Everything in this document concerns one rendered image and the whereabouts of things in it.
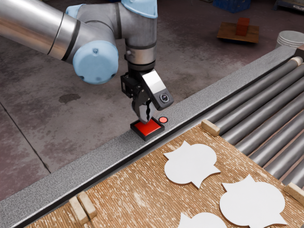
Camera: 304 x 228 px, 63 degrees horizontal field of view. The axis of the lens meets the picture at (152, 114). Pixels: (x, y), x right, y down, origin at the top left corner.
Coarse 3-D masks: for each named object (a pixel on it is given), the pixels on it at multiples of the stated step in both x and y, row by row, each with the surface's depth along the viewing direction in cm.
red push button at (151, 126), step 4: (152, 120) 77; (136, 124) 75; (140, 124) 75; (144, 124) 75; (148, 124) 75; (152, 124) 75; (156, 124) 75; (140, 128) 74; (144, 128) 74; (148, 128) 74; (152, 128) 74; (156, 128) 74; (144, 132) 73; (148, 132) 73
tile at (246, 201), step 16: (240, 192) 56; (256, 192) 56; (272, 192) 56; (224, 208) 53; (240, 208) 53; (256, 208) 53; (272, 208) 53; (240, 224) 51; (256, 224) 51; (272, 224) 51
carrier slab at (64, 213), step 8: (64, 208) 55; (48, 216) 53; (56, 216) 53; (64, 216) 53; (72, 216) 53; (32, 224) 52; (40, 224) 52; (48, 224) 52; (56, 224) 52; (64, 224) 52; (72, 224) 52; (80, 224) 52; (88, 224) 52
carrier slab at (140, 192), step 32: (192, 128) 73; (160, 160) 64; (224, 160) 64; (96, 192) 57; (128, 192) 57; (160, 192) 57; (192, 192) 57; (224, 192) 57; (96, 224) 52; (128, 224) 52; (160, 224) 52; (288, 224) 52
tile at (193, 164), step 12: (168, 156) 64; (180, 156) 64; (192, 156) 64; (204, 156) 64; (168, 168) 61; (180, 168) 61; (192, 168) 61; (204, 168) 61; (216, 168) 61; (180, 180) 59; (192, 180) 59
